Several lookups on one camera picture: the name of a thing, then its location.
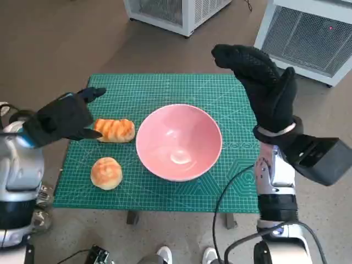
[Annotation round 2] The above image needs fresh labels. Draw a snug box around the black left robot hand, blue tape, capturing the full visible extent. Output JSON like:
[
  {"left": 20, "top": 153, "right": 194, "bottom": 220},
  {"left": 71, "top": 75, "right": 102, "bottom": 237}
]
[{"left": 23, "top": 87, "right": 107, "bottom": 150}]

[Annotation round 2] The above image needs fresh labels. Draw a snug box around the right robot hand, black glove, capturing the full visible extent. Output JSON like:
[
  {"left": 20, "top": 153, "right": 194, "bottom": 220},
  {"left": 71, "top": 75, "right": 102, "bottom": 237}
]
[{"left": 211, "top": 43, "right": 299, "bottom": 135}]

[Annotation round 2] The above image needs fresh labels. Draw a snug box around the long striped toy bread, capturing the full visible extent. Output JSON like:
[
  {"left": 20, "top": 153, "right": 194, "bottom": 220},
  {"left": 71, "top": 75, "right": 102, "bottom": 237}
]
[{"left": 93, "top": 118, "right": 135, "bottom": 143}]

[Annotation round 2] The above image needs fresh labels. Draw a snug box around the round toy bread bun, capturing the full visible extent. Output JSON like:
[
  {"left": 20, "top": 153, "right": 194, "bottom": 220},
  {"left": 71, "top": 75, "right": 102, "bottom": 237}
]
[{"left": 90, "top": 156, "right": 123, "bottom": 190}]

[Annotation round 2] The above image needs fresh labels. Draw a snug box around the pink bowl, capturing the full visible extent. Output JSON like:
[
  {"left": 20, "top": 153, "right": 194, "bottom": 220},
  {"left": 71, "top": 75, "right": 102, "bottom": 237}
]
[{"left": 135, "top": 104, "right": 223, "bottom": 182}]

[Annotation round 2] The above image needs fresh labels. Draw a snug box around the white mesh cabinet, red light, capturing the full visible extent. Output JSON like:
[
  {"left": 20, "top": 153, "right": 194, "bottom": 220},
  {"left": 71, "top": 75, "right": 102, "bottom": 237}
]
[{"left": 253, "top": 0, "right": 352, "bottom": 87}]

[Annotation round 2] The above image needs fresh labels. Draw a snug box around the person's grey shoe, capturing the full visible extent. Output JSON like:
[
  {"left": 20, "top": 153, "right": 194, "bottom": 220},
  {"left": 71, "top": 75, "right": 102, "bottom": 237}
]
[{"left": 32, "top": 185, "right": 54, "bottom": 234}]

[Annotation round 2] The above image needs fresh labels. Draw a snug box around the green cutting mat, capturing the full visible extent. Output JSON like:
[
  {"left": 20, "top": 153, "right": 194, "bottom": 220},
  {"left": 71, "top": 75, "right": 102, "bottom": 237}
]
[{"left": 52, "top": 73, "right": 261, "bottom": 214}]

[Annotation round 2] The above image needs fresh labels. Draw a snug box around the black table leg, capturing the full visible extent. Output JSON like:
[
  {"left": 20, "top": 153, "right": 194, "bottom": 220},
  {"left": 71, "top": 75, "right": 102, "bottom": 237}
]
[
  {"left": 126, "top": 211, "right": 140, "bottom": 225},
  {"left": 224, "top": 213, "right": 239, "bottom": 229}
]

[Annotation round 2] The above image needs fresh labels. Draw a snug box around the black electronic box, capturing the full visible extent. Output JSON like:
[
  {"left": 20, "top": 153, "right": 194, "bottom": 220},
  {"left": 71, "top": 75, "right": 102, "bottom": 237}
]
[{"left": 87, "top": 244, "right": 115, "bottom": 264}]

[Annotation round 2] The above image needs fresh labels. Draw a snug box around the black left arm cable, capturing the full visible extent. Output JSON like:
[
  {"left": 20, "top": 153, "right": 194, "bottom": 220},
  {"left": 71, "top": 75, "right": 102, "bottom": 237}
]
[
  {"left": 0, "top": 102, "right": 36, "bottom": 118},
  {"left": 0, "top": 130, "right": 27, "bottom": 137}
]

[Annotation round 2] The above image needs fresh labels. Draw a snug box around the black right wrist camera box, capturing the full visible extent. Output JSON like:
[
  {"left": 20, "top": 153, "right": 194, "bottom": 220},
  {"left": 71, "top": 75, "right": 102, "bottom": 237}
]
[{"left": 280, "top": 134, "right": 352, "bottom": 186}]

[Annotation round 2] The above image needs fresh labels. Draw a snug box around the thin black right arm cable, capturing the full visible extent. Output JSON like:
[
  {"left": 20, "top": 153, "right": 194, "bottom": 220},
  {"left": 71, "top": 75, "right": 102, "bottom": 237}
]
[{"left": 211, "top": 164, "right": 261, "bottom": 264}]

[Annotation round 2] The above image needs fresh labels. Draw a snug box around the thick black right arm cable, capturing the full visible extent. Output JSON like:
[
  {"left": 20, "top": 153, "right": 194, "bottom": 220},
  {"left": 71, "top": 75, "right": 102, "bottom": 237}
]
[{"left": 224, "top": 221, "right": 328, "bottom": 264}]

